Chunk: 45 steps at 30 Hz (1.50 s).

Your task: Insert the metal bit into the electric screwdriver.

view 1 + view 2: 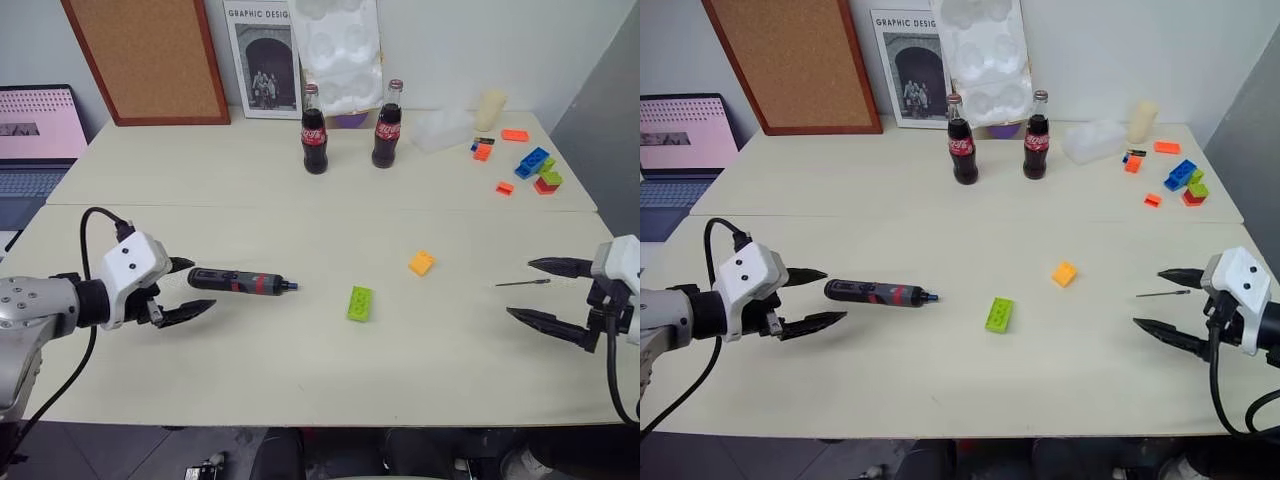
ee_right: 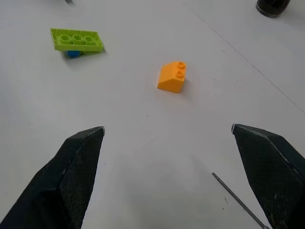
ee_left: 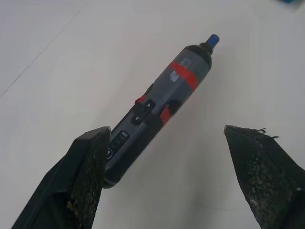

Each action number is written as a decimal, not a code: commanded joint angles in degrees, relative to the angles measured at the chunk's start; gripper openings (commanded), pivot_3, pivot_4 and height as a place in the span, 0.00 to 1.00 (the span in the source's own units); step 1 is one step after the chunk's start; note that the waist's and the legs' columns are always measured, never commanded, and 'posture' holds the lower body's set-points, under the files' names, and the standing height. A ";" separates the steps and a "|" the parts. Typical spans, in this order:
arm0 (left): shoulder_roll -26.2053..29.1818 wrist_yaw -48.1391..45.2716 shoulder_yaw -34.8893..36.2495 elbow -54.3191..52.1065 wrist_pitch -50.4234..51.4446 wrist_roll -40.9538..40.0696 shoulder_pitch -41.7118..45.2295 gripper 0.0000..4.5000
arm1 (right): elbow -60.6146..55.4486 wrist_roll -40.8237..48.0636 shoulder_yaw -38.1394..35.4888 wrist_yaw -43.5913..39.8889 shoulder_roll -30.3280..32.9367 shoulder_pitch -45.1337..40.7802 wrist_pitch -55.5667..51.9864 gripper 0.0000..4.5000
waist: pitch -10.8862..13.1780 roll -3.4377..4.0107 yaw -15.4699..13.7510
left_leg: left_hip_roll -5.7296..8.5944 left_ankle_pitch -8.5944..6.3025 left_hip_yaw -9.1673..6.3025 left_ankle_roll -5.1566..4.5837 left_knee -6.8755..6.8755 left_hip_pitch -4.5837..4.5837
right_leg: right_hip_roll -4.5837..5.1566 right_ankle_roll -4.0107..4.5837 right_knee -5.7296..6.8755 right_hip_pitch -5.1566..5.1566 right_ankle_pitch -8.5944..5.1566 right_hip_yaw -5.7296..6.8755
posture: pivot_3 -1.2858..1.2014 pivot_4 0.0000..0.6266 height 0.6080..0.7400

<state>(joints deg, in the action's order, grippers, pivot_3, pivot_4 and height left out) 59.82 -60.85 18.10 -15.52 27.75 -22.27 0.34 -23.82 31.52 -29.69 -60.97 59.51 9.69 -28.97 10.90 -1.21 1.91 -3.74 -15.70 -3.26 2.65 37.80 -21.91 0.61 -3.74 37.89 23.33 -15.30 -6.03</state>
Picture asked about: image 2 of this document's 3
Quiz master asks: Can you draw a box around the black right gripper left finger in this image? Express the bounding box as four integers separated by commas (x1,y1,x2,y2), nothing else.
0,126,105,229

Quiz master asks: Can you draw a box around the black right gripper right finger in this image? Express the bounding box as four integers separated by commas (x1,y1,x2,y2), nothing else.
230,123,305,229

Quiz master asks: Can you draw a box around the thin grey metal rod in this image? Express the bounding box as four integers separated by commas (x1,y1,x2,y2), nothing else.
212,172,271,229

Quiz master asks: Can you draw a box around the orange sloped toy brick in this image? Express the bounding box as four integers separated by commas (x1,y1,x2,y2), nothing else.
157,62,187,94

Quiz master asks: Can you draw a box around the lime green toy brick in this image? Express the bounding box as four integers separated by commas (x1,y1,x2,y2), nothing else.
50,28,105,53

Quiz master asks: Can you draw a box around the dark round jar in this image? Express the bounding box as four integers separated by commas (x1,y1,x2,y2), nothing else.
255,0,292,18

